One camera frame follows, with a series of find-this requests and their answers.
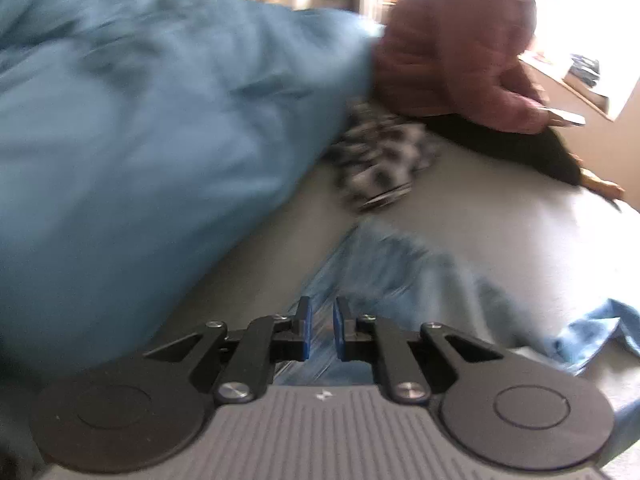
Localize blue denim jeans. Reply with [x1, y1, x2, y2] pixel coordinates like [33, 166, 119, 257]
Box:
[276, 221, 639, 387]

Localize dark clothes on windowsill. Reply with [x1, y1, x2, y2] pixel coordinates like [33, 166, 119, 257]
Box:
[568, 54, 600, 88]

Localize grey bed sheet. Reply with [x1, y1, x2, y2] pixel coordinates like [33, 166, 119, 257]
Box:
[157, 144, 639, 479]

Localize teal blue duvet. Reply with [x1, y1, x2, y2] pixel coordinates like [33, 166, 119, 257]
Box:
[1, 0, 380, 380]

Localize black white plaid shirt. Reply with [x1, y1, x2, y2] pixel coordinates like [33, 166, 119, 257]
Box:
[324, 101, 440, 212]

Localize smartphone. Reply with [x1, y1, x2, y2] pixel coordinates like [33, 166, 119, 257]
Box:
[544, 107, 587, 127]

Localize person in pink jacket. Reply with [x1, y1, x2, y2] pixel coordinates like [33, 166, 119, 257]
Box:
[374, 0, 624, 200]

